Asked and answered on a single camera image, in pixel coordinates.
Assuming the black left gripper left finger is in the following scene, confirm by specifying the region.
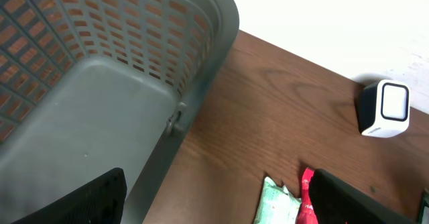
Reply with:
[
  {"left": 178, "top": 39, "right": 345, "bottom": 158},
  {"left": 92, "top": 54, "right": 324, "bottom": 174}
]
[{"left": 13, "top": 168, "right": 127, "bottom": 224}]

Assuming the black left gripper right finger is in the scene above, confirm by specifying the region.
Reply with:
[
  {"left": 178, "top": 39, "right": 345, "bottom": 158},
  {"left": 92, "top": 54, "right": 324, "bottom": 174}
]
[{"left": 309, "top": 168, "right": 413, "bottom": 224}]

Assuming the red snack packet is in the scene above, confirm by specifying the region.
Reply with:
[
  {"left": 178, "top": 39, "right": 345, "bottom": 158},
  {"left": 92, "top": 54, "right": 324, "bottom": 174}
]
[{"left": 296, "top": 168, "right": 318, "bottom": 224}]

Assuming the teal white snack packet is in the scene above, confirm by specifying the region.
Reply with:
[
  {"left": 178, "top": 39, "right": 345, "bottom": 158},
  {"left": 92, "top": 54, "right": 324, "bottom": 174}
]
[{"left": 253, "top": 176, "right": 302, "bottom": 224}]

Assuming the green white packet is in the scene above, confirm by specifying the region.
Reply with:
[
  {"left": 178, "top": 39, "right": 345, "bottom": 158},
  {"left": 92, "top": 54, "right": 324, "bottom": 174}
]
[{"left": 418, "top": 190, "right": 429, "bottom": 224}]

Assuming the white barcode scanner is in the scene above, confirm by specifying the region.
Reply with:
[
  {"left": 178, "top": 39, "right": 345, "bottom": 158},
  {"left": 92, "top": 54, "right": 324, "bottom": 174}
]
[{"left": 357, "top": 79, "right": 410, "bottom": 138}]

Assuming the grey plastic mesh basket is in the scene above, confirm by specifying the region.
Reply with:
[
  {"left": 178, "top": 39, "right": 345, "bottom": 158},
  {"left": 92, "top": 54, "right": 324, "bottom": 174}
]
[{"left": 1, "top": 0, "right": 239, "bottom": 223}]

